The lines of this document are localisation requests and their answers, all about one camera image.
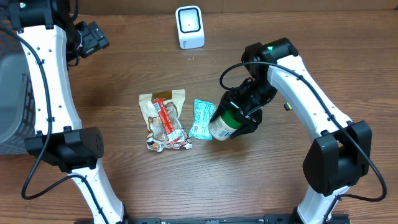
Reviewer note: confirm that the green lid jar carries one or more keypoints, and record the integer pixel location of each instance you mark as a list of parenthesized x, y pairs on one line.
[(223, 124)]

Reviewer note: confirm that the white barcode scanner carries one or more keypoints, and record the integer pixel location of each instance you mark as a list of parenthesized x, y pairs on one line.
[(190, 28)]

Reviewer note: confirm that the mint green tissue packet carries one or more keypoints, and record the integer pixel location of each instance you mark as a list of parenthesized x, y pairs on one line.
[(202, 113)]

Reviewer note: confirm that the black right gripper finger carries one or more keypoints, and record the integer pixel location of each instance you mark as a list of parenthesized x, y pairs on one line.
[(249, 124), (223, 107)]

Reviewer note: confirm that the dark grey plastic basket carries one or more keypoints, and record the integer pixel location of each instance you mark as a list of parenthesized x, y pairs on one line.
[(17, 99)]

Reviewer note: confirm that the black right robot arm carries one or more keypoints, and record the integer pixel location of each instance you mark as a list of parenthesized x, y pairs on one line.
[(339, 149)]

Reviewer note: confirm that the yellow highlighter marker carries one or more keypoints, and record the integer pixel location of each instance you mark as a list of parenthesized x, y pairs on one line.
[(287, 107)]

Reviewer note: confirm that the beige dog treat bag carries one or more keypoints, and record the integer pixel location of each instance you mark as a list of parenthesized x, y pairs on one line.
[(156, 139)]

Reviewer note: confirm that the red snack stick packet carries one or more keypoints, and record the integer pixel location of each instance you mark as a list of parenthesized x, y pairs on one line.
[(168, 115)]

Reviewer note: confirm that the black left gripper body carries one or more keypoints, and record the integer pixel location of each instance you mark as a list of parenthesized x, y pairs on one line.
[(94, 40)]

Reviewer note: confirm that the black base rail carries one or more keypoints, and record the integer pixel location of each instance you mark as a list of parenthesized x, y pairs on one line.
[(217, 220)]

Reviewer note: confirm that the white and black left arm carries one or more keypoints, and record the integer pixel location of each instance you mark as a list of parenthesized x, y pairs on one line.
[(53, 41)]

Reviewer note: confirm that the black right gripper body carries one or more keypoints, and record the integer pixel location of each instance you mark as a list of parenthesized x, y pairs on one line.
[(257, 96)]

